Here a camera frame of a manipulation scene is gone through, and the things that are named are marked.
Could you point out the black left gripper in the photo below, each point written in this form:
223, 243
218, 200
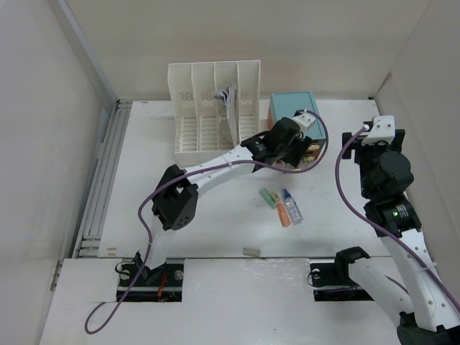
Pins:
299, 144

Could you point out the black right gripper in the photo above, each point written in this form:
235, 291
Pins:
386, 147

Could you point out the white instruction booklet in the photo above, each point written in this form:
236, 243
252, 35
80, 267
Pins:
227, 98

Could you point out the clear blue spray bottle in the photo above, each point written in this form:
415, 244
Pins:
292, 208

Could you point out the grey rectangular eraser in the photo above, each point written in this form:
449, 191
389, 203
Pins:
252, 252

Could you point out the clear smoky drawer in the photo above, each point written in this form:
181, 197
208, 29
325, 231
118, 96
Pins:
304, 157

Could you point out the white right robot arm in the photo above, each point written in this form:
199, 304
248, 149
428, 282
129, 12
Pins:
423, 311

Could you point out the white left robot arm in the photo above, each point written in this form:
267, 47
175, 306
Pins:
174, 201

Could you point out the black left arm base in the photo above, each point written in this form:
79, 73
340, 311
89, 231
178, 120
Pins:
160, 285

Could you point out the teal orange drawer box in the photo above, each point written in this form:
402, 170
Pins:
286, 104

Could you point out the green translucent case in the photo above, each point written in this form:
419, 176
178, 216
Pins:
267, 197

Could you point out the orange translucent case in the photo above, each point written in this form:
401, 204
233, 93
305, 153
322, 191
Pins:
282, 213

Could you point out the white plastic file organizer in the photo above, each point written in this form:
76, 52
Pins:
197, 114

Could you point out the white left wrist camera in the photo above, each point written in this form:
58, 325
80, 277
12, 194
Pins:
304, 119

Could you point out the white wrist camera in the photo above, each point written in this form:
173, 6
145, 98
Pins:
381, 131
304, 119

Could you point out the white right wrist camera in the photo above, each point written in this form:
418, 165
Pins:
381, 131

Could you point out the aluminium rail frame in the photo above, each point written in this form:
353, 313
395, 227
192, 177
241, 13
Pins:
90, 229

